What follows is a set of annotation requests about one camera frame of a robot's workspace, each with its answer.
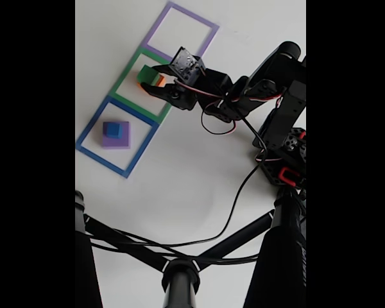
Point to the orange block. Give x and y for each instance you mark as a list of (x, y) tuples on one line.
[(161, 81)]

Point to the green cube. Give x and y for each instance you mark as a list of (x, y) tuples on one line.
[(147, 74)]

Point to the small blue cube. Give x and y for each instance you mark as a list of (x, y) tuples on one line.
[(113, 130)]

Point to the large purple block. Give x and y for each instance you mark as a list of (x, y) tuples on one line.
[(123, 141)]

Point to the red clamp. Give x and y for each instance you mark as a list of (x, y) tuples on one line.
[(284, 174)]

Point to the black tripod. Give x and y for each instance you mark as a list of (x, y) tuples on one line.
[(282, 256)]

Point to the purple square frame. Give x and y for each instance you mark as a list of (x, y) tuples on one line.
[(154, 32)]

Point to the green square frame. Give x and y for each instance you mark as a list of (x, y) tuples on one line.
[(122, 81)]

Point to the blue square frame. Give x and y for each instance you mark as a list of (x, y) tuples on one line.
[(90, 141)]

